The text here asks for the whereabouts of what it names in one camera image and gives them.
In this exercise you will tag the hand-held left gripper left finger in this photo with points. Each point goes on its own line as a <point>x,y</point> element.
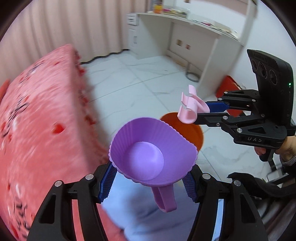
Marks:
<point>107,183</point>

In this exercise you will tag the pink printed blanket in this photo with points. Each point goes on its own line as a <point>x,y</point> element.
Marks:
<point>41,139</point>

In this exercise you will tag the person's right hand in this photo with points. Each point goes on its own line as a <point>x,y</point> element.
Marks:
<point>288,148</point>

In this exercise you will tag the orange plastic bin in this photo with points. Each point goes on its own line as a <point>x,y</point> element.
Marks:
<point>196,136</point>

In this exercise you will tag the red bag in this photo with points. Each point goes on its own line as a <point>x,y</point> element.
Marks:
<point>229,88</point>

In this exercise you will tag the person's blue trouser leg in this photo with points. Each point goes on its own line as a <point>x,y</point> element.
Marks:
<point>138,208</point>

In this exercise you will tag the person's right forearm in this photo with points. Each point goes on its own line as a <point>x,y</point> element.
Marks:
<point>290,163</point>

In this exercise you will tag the pink plastic clip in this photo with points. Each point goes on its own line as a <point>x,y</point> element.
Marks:
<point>189,109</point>

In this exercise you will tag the white desk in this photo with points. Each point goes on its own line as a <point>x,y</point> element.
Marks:
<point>185,34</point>

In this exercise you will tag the purple silicone cup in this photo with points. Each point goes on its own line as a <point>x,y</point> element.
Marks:
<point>148,148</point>

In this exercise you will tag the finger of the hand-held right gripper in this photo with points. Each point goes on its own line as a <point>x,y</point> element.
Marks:
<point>208,118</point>
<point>215,106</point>

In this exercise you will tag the pale pink curtain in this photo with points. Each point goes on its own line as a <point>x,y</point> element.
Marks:
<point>57,27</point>

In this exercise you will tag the small orange desk item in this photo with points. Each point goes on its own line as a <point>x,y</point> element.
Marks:
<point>158,8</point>

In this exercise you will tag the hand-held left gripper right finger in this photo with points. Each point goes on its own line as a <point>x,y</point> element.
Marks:
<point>190,187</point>

